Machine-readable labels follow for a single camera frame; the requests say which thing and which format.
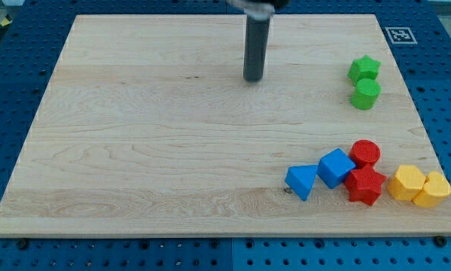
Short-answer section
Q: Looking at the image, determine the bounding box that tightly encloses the silver black rod mount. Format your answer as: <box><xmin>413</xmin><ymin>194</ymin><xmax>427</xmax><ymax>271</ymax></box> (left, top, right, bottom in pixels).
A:
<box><xmin>227</xmin><ymin>0</ymin><xmax>290</xmax><ymax>17</ymax></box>

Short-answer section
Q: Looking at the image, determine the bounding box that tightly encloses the blue cube block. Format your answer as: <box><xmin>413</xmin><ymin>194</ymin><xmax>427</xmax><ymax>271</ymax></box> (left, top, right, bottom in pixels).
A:
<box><xmin>317</xmin><ymin>148</ymin><xmax>356</xmax><ymax>189</ymax></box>

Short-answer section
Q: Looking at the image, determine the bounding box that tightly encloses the white fiducial marker tag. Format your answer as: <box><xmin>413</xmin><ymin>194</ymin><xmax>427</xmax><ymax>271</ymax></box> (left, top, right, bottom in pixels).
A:
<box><xmin>385</xmin><ymin>26</ymin><xmax>417</xmax><ymax>44</ymax></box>

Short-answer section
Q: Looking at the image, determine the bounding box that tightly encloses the yellow heart block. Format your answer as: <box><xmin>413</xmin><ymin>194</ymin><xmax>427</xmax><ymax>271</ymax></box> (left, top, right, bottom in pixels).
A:
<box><xmin>412</xmin><ymin>171</ymin><xmax>451</xmax><ymax>208</ymax></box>

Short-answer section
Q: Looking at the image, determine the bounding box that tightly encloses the wooden board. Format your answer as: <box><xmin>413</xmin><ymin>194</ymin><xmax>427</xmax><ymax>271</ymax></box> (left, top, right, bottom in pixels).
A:
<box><xmin>0</xmin><ymin>14</ymin><xmax>451</xmax><ymax>239</ymax></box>

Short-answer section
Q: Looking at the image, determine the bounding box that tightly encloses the blue triangle block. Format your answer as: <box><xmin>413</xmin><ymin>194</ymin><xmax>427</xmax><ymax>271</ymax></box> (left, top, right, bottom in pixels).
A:
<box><xmin>285</xmin><ymin>165</ymin><xmax>318</xmax><ymax>201</ymax></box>

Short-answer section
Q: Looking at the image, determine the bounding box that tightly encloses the red cylinder block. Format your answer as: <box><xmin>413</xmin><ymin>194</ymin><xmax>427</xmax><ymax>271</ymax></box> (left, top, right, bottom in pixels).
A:
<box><xmin>349</xmin><ymin>139</ymin><xmax>381</xmax><ymax>169</ymax></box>

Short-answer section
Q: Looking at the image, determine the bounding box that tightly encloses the yellow hexagon block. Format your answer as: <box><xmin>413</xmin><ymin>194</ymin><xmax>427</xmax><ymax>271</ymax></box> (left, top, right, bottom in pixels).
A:
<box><xmin>386</xmin><ymin>165</ymin><xmax>426</xmax><ymax>201</ymax></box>

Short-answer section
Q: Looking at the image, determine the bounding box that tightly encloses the green cylinder block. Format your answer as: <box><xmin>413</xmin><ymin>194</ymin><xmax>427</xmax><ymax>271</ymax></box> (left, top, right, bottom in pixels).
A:
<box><xmin>350</xmin><ymin>78</ymin><xmax>382</xmax><ymax>110</ymax></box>

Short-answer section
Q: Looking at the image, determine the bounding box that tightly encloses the red star block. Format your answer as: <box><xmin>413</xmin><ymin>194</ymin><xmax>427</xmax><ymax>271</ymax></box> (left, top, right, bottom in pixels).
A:
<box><xmin>344</xmin><ymin>164</ymin><xmax>388</xmax><ymax>206</ymax></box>

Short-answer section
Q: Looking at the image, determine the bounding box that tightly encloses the green star block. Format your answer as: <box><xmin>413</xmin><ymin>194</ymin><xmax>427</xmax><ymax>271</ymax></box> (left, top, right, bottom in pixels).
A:
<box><xmin>347</xmin><ymin>55</ymin><xmax>382</xmax><ymax>85</ymax></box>

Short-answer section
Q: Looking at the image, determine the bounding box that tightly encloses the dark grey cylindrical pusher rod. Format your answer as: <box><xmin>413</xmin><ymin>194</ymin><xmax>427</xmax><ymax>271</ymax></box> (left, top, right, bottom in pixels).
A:
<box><xmin>242</xmin><ymin>15</ymin><xmax>270</xmax><ymax>82</ymax></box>

